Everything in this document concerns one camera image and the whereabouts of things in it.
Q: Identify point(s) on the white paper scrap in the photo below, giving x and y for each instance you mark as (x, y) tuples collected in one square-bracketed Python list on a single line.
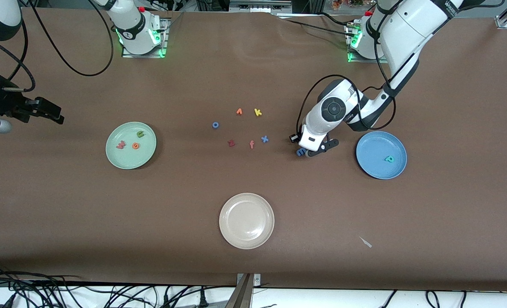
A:
[(366, 242)]

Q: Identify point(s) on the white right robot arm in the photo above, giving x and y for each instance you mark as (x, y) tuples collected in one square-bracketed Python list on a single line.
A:
[(133, 25)]

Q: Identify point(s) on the pink foam letter w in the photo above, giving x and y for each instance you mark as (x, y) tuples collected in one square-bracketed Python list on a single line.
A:
[(121, 146)]

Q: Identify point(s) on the metal table bracket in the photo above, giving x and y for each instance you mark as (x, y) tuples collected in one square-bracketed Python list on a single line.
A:
[(242, 295)]

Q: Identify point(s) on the blue foam letter m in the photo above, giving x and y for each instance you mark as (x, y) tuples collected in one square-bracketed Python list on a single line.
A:
[(300, 152)]

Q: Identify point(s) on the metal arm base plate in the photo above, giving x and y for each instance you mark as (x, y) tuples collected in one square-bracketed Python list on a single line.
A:
[(146, 55), (364, 61)]

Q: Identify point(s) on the beige plate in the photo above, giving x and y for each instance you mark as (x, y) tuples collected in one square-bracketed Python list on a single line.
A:
[(247, 221)]

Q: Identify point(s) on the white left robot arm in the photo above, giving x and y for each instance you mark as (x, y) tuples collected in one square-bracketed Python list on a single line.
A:
[(407, 30)]

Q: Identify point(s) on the blue plate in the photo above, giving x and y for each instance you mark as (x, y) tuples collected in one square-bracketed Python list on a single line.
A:
[(375, 149)]

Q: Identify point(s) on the grey power strip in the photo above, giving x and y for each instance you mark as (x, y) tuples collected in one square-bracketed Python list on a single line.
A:
[(257, 6)]

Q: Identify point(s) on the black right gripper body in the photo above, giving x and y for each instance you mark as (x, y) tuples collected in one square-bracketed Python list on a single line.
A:
[(6, 104)]

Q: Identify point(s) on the green plate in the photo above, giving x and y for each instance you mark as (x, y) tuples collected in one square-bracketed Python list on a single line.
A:
[(127, 158)]

